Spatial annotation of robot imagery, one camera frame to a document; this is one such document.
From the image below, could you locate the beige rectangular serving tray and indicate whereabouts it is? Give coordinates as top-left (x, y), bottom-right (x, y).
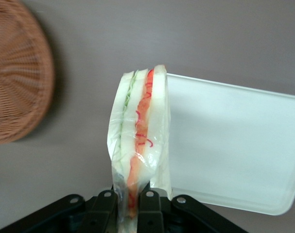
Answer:
top-left (165, 72), bottom-right (295, 216)

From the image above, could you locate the brown wicker basket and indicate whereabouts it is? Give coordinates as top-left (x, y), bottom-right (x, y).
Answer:
top-left (0, 0), bottom-right (56, 146)

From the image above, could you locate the plastic-wrapped triangle sandwich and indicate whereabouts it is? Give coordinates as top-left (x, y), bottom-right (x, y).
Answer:
top-left (105, 63), bottom-right (174, 233)

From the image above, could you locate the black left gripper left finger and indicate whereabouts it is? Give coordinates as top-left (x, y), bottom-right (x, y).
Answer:
top-left (83, 190), bottom-right (120, 233)

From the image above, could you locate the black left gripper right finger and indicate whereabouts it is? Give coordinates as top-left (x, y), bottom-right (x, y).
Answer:
top-left (137, 190), bottom-right (165, 233)

